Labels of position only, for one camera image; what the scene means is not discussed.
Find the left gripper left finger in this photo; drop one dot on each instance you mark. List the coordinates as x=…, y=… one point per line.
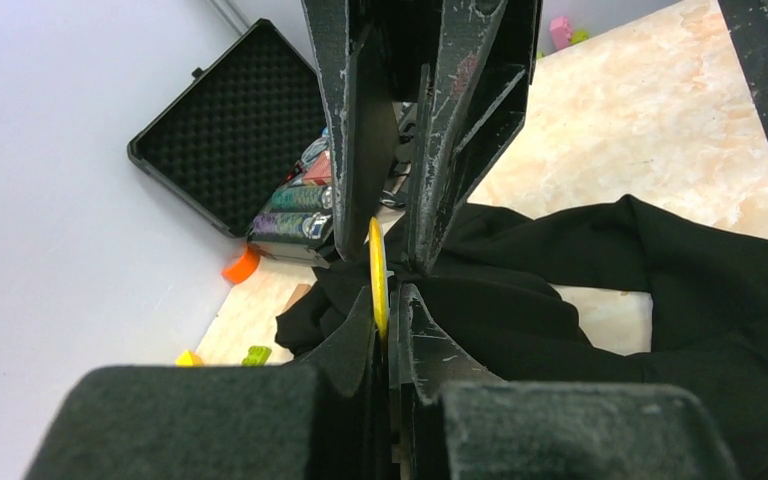
x=319, y=417

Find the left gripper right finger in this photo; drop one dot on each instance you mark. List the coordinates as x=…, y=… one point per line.
x=457, y=420

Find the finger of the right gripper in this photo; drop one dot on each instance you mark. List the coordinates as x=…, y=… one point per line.
x=473, y=98
x=352, y=64

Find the black garment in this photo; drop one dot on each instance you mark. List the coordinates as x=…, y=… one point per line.
x=621, y=292

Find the green lego brick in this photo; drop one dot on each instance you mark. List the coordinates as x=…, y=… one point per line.
x=257, y=355

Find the green and pink toys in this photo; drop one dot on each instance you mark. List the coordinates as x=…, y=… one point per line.
x=559, y=34

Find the tan wooden block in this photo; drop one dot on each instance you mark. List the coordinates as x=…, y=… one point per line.
x=298, y=293

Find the black poker chip case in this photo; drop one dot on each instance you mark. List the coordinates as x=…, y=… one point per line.
x=227, y=142

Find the yellow lego brick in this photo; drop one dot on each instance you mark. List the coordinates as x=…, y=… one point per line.
x=189, y=358

